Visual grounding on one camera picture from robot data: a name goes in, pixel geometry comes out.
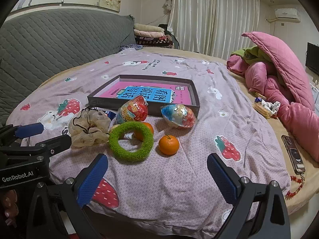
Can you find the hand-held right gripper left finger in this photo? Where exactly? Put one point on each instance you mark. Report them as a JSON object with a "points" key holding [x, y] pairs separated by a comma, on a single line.
{"points": [[92, 179]]}

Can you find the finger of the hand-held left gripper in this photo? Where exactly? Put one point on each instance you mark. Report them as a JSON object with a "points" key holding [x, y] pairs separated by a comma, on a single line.
{"points": [[57, 143], [30, 130]]}

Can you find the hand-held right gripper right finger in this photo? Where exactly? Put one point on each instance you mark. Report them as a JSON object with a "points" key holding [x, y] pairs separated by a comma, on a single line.
{"points": [[221, 179]]}

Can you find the beige sheer scrunchie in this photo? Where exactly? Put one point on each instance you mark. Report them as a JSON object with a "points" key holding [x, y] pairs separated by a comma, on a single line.
{"points": [[92, 127]]}

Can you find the blue cookie packet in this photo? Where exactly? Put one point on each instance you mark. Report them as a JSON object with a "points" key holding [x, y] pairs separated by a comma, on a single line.
{"points": [[109, 115]]}

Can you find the shallow grey cardboard box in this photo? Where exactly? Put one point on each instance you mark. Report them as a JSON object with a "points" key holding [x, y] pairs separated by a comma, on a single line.
{"points": [[104, 102]]}

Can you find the orange mandarin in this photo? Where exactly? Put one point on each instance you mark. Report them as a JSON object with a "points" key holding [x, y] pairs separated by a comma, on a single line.
{"points": [[149, 127], [169, 145]]}

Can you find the red snack packet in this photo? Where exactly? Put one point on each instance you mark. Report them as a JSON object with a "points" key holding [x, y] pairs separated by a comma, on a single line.
{"points": [[178, 115]]}

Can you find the orange blue snack packet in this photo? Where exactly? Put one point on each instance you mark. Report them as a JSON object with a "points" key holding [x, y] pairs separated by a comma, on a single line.
{"points": [[134, 110]]}

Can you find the person's left hand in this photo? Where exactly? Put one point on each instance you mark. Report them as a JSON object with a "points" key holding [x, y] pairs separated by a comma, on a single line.
{"points": [[8, 204]]}

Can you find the strawberry print lilac blanket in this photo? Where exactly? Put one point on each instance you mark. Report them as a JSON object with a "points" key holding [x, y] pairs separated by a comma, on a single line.
{"points": [[174, 179]]}

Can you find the red bead phone charm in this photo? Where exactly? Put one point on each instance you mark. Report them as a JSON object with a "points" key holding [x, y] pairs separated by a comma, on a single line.
{"points": [[296, 180]]}

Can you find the black remote with red charm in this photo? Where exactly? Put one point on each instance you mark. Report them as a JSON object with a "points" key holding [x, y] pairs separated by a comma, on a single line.
{"points": [[292, 154]]}

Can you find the grey quilted headboard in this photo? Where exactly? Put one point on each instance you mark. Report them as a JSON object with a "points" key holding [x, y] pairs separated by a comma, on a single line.
{"points": [[49, 49]]}

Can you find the blue candy wrapper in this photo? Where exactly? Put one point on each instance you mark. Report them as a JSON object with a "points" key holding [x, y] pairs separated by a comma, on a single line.
{"points": [[258, 100]]}

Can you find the white floral scrunchie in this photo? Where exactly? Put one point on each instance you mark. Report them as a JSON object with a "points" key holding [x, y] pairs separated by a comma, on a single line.
{"points": [[273, 105]]}

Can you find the pink and blue book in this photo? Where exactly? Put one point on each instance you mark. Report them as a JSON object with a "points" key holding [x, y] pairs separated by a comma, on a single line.
{"points": [[159, 92]]}

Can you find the dark blue knit cloth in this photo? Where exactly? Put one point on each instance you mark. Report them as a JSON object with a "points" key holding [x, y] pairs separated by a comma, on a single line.
{"points": [[130, 46]]}

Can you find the green blanket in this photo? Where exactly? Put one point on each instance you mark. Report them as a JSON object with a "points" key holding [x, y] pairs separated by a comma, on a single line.
{"points": [[254, 53]]}

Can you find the pink quilt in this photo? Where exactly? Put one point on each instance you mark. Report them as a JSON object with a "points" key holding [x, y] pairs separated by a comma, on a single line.
{"points": [[286, 62]]}

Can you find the checkered folded blanket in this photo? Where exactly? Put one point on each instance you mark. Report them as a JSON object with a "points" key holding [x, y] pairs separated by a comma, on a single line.
{"points": [[152, 42]]}

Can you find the pink folded blanket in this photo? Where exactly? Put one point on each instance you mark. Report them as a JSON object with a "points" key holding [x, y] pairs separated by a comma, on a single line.
{"points": [[147, 34]]}

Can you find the cream folded blanket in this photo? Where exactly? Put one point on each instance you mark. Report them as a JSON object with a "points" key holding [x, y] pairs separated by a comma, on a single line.
{"points": [[147, 27]]}

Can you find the black television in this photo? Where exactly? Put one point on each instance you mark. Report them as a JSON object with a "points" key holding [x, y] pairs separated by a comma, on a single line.
{"points": [[312, 57]]}

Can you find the dark clothing pile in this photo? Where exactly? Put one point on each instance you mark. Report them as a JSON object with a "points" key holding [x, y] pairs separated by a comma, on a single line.
{"points": [[172, 33]]}

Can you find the white curtains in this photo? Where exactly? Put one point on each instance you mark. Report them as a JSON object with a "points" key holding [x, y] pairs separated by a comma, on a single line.
{"points": [[211, 17]]}

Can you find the white curtain tassel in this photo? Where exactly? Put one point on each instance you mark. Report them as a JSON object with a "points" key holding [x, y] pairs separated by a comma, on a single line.
{"points": [[167, 6]]}

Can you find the white air conditioner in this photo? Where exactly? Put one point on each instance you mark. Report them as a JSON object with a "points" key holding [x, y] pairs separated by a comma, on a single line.
{"points": [[286, 14]]}

